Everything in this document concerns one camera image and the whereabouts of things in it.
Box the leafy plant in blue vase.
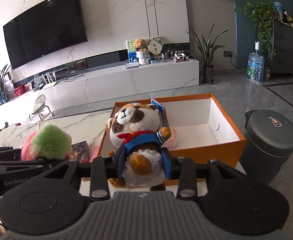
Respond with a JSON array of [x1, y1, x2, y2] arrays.
[[0, 64, 10, 103]]

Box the trailing vine on cabinet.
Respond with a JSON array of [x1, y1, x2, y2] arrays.
[[237, 0, 278, 55]]

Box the white shell chair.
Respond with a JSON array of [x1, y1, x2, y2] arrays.
[[29, 94, 54, 121]]

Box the dark grey lidded canister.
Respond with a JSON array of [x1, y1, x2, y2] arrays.
[[239, 110, 293, 187]]

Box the white marble tv console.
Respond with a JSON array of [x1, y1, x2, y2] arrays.
[[0, 58, 200, 130]]

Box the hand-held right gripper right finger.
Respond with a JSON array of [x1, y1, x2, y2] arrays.
[[160, 146, 238, 200]]

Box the green and blue painting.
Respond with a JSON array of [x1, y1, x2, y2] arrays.
[[126, 39, 139, 64]]

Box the tall potted floor plant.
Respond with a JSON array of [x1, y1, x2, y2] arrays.
[[184, 24, 229, 84]]

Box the white wifi router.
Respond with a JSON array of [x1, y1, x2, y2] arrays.
[[38, 71, 58, 89]]

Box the orange cardboard box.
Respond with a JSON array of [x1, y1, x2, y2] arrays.
[[96, 94, 247, 187]]

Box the pink peach plush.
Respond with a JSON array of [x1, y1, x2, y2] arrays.
[[20, 124, 73, 161]]

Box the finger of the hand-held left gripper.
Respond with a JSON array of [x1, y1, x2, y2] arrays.
[[0, 146, 22, 161], [0, 158, 73, 174]]

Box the round fan on stand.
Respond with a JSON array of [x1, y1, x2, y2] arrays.
[[146, 36, 164, 60]]

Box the red panda sailor plush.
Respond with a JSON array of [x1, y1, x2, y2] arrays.
[[106, 98, 172, 192]]

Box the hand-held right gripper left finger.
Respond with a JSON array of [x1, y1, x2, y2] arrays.
[[40, 146, 130, 201]]

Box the black and white toy cars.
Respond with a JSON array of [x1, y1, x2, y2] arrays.
[[165, 49, 194, 62]]

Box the black cables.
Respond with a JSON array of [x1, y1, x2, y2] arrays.
[[63, 67, 87, 82]]

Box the dark grey cabinet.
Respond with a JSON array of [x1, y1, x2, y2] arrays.
[[270, 20, 293, 74]]

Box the black wall television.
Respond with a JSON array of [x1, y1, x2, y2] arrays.
[[3, 0, 88, 70]]

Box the illustrated picture card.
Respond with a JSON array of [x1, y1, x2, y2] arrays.
[[71, 141, 89, 162]]

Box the large water bottle with pump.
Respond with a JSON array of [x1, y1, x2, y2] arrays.
[[247, 41, 265, 83]]

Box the clear plastic bottle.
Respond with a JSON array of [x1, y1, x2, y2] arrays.
[[274, 1, 283, 20]]

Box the brown teddy bear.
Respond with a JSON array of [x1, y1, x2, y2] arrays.
[[133, 38, 148, 52]]

